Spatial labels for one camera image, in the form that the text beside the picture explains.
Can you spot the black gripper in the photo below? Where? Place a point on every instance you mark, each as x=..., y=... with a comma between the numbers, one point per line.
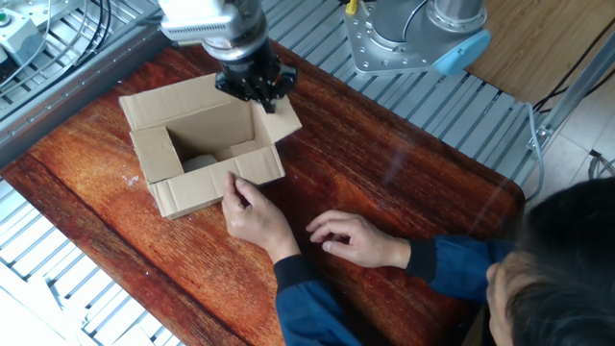
x=250, y=67

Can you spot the brown printed cardboard box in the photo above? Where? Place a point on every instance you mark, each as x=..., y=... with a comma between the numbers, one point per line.
x=192, y=192

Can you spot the left forearm in blue sleeve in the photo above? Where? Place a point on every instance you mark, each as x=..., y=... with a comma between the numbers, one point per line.
x=312, y=307

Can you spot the grey robot arm, light-blue caps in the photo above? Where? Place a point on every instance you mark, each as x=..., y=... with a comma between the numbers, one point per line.
x=456, y=14

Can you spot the right forearm in blue sleeve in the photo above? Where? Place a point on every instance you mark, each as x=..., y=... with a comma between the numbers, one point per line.
x=456, y=266

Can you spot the white control box green button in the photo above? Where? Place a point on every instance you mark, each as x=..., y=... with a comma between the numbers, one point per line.
x=19, y=38

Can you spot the person's left hand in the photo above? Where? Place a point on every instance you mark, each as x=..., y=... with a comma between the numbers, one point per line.
x=257, y=221

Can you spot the person's right hand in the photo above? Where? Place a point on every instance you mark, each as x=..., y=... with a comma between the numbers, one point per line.
x=365, y=242

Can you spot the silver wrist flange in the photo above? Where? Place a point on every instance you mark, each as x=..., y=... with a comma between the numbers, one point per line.
x=235, y=48

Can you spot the small white paper slip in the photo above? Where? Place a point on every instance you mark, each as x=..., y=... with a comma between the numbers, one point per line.
x=199, y=163

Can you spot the small yellow plastic piece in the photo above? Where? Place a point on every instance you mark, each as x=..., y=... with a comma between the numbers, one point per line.
x=351, y=7

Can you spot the glossy wood pattern table mat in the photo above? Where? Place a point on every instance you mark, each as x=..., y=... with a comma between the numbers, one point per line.
x=384, y=182

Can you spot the person's dark haired head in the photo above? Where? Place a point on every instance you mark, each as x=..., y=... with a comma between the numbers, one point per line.
x=567, y=264

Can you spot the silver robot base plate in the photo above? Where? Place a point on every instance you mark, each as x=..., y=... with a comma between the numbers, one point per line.
x=365, y=48

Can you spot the grey aluminium rail beam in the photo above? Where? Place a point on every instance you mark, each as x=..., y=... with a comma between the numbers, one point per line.
x=48, y=110

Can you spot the aluminium frame post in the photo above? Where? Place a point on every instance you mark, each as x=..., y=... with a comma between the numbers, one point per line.
x=572, y=91

